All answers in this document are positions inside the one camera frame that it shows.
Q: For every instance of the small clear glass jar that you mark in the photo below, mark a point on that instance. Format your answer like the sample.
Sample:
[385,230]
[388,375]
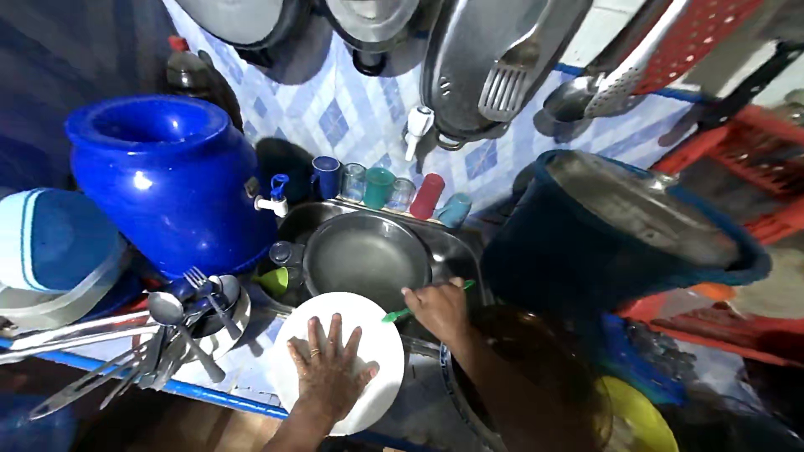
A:
[282,253]

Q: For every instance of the green plastic cup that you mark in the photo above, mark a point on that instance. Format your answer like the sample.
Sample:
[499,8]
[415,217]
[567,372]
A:
[378,189]

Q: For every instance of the dark blue mug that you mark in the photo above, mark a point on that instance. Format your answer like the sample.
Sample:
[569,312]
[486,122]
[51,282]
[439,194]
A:
[326,178]

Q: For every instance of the brown glass bowl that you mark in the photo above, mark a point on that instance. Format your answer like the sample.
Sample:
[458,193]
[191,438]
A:
[546,345]

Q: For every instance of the white wall tap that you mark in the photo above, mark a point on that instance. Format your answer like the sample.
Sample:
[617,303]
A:
[418,125]

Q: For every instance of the person's left forearm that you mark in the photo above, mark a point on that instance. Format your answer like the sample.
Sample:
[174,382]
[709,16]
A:
[300,434]

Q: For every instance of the green plastic utensil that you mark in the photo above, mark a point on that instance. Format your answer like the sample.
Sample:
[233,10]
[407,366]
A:
[398,314]

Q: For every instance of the person's left ring finger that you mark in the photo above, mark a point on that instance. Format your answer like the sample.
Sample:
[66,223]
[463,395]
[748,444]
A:
[315,339]

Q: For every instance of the lime green cup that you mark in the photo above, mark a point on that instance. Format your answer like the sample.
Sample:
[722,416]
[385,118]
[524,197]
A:
[275,281]

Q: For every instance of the person's right hand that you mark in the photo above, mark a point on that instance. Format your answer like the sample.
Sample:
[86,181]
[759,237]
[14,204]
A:
[445,314]

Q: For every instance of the grey round basin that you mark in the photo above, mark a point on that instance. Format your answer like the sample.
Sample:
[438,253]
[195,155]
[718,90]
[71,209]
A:
[365,257]

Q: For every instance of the round metal pan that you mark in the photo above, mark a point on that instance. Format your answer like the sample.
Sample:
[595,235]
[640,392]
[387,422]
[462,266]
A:
[372,22]

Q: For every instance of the slotted metal spatula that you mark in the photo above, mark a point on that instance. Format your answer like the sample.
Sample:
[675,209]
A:
[506,85]

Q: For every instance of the blue plastic water container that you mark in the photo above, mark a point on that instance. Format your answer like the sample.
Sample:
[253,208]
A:
[182,194]

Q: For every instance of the metal ladle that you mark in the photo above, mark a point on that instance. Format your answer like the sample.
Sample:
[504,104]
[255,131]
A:
[570,99]

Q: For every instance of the red plastic crate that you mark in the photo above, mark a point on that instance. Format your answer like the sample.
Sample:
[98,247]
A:
[710,329]

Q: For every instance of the long oval metal tray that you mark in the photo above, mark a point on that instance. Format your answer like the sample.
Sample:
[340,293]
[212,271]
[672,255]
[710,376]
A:
[462,75]

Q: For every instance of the person's left middle finger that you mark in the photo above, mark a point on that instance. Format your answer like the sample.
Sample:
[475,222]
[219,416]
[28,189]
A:
[335,333]

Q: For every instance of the bottle with red cap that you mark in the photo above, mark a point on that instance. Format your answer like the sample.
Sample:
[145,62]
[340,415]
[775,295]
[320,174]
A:
[186,74]

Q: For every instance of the white round plate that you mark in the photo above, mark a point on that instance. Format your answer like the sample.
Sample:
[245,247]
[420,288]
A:
[383,376]

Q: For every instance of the red plastic cup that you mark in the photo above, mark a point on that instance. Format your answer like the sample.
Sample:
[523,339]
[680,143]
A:
[428,198]

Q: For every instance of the white blue plastic container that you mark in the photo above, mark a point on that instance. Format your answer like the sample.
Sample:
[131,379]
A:
[69,242]

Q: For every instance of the stainless steel sink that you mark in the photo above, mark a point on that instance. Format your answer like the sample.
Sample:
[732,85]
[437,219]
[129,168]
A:
[457,252]

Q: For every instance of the red perforated plastic strainer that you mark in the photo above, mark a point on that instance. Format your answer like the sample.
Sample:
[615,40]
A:
[689,47]

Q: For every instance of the translucent plastic tub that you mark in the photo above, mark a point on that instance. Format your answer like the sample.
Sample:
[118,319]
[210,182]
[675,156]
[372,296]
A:
[63,306]

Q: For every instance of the person's left little finger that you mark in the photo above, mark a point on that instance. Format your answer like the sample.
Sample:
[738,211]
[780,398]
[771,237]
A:
[296,356]

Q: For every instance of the blue plastic basket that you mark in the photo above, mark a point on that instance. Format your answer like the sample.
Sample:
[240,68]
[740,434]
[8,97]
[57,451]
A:
[628,358]

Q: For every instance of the patterned rim basin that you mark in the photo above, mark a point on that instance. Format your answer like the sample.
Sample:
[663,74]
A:
[453,383]

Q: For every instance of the light blue cup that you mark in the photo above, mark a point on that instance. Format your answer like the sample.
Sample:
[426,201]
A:
[453,211]

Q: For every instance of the black pan with grey inside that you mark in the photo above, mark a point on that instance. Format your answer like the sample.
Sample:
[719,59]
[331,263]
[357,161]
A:
[238,19]

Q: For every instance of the person's right fingers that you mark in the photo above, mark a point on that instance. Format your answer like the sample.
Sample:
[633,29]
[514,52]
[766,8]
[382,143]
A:
[417,300]

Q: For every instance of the large dark blue bucket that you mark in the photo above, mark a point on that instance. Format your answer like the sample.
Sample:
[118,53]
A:
[540,245]

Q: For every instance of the round metal lid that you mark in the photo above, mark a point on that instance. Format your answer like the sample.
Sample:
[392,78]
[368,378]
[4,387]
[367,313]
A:
[634,207]

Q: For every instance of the pile of metal cutlery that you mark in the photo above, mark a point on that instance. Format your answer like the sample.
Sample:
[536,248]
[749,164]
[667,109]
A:
[166,339]

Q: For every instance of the yellow plastic bowl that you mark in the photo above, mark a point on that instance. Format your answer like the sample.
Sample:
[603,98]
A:
[640,414]

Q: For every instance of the clear glass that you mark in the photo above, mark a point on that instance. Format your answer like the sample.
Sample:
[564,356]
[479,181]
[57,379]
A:
[400,194]
[353,183]

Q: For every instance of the person's left hand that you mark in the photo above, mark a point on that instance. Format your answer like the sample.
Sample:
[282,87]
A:
[328,383]

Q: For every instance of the person's left thumb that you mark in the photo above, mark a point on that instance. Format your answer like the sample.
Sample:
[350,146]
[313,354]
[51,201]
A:
[368,376]

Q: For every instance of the person's left index finger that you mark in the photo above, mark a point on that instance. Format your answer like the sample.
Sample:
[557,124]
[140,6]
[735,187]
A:
[353,345]

